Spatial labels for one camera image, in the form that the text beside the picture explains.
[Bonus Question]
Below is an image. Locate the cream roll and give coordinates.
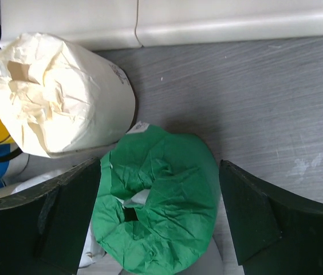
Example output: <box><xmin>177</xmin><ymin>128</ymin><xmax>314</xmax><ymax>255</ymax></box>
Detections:
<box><xmin>0</xmin><ymin>33</ymin><xmax>136</xmax><ymax>158</ymax></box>

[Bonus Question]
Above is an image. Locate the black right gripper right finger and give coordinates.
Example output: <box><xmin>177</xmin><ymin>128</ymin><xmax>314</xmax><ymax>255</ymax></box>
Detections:
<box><xmin>219</xmin><ymin>160</ymin><xmax>323</xmax><ymax>274</ymax></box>

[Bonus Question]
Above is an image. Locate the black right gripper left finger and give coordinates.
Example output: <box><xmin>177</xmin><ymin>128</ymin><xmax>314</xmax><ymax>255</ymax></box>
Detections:
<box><xmin>0</xmin><ymin>159</ymin><xmax>101</xmax><ymax>274</ymax></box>

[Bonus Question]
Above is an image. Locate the cream three-tier shelf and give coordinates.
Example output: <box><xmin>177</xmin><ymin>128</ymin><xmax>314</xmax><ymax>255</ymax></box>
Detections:
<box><xmin>0</xmin><ymin>0</ymin><xmax>323</xmax><ymax>50</ymax></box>

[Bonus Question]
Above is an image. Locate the green paper towel roll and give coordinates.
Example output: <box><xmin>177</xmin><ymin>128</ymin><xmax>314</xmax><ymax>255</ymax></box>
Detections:
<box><xmin>92</xmin><ymin>122</ymin><xmax>221</xmax><ymax>274</ymax></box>

